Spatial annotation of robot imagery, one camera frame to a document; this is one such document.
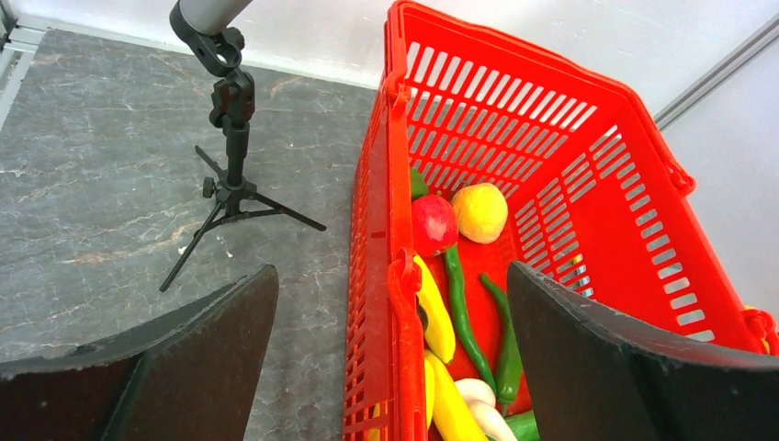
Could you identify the yellow orange peach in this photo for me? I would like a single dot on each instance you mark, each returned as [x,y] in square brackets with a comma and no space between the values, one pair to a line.
[481,211]

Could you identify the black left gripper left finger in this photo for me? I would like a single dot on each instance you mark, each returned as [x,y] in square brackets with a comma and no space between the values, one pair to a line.
[190,374]

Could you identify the white mushroom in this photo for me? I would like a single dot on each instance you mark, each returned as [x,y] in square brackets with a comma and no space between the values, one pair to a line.
[481,401]

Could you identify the long green chili pepper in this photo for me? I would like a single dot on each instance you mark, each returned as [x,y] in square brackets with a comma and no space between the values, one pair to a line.
[460,316]

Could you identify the yellow banana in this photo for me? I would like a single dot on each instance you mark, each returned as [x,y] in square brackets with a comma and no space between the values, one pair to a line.
[439,333]

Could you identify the red plastic basket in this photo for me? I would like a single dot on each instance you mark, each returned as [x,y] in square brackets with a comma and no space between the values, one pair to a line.
[595,198]

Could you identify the yellow squash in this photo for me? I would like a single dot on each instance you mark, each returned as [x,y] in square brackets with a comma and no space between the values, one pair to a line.
[429,385]
[451,416]

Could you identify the short green chili pepper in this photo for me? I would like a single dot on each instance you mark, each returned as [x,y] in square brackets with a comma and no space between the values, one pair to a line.
[509,369]

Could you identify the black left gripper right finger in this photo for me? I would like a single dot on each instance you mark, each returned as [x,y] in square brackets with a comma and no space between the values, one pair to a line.
[595,373]

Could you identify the green cucumber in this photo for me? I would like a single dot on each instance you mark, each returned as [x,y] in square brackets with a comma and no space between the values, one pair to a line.
[523,426]

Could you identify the red apple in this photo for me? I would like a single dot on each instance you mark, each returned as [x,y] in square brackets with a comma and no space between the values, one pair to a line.
[434,225]

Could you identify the green bell pepper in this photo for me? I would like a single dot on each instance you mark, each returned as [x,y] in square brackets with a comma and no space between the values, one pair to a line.
[419,188]

